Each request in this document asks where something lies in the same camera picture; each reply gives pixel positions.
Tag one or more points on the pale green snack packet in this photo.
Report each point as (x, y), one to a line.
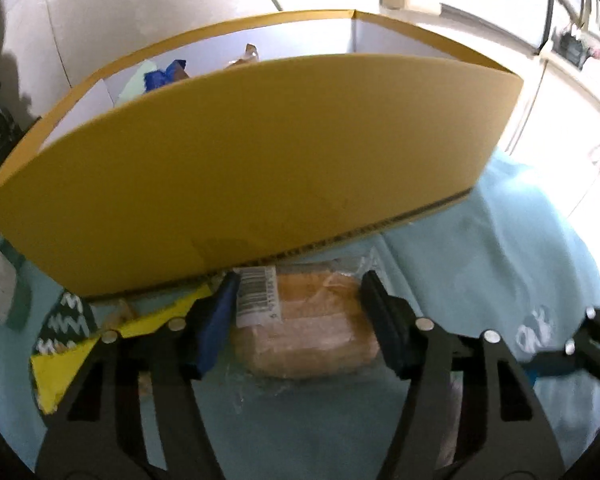
(132, 85)

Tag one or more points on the dark desktop organizer box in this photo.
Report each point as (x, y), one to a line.
(570, 50)

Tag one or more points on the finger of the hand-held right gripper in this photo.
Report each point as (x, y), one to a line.
(555, 365)

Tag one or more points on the yellow cardboard box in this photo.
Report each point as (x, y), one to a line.
(260, 160)

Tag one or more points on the yellow snack packet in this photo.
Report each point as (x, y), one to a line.
(60, 375)

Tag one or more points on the beige pastry packet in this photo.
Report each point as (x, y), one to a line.
(242, 57)

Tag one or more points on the white cabinet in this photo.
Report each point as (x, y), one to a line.
(565, 135)

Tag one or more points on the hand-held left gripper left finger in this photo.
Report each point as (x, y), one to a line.
(215, 325)

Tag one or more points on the clear layered bread packet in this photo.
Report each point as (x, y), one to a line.
(310, 330)

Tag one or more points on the blue snack packet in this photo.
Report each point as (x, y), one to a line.
(162, 77)

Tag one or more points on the white lidded cup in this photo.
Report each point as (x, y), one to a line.
(0, 285)

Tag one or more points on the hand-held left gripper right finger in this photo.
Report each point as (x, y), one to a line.
(387, 330)

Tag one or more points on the light blue printed tablecloth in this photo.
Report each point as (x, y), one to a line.
(480, 270)

